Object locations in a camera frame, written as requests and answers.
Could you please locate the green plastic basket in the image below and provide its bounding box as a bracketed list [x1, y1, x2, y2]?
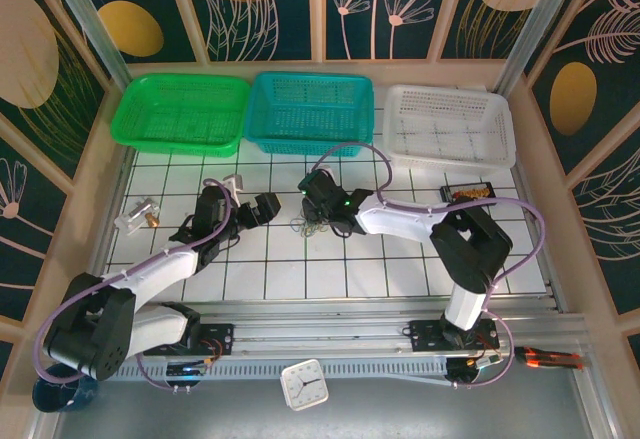
[109, 72, 252, 157]

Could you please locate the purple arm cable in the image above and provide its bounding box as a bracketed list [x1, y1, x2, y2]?
[312, 142, 546, 390]
[38, 177, 236, 391]

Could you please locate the thin white cable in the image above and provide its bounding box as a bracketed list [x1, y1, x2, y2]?
[292, 215, 326, 235]

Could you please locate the teal plastic basket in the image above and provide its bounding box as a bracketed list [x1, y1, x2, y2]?
[242, 70, 376, 156]

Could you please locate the orange black hand tool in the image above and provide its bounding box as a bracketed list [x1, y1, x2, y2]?
[514, 345, 585, 371]

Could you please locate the white square clock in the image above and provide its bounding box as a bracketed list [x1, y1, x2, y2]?
[279, 358, 330, 413]

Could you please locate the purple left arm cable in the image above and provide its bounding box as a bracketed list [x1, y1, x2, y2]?
[38, 177, 236, 391]

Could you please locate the white grid mat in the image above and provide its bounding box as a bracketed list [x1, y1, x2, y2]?
[107, 83, 549, 301]

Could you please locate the white plastic basket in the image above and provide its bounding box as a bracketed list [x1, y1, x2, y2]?
[382, 83, 517, 171]

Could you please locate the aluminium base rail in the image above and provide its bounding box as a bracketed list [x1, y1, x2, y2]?
[197, 298, 586, 360]

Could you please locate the aluminium frame post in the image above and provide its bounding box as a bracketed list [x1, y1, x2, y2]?
[38, 0, 134, 85]
[494, 0, 586, 95]

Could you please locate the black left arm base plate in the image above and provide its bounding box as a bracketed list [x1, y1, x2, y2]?
[143, 322, 235, 358]

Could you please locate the grey slotted cable duct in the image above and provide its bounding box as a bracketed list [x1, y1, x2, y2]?
[102, 358, 451, 384]

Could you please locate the dark blue mug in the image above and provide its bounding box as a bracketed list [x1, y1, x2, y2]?
[32, 362, 104, 414]

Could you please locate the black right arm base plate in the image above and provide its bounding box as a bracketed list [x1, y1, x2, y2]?
[402, 318, 500, 355]

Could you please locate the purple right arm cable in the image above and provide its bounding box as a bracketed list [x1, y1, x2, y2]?
[312, 142, 546, 390]

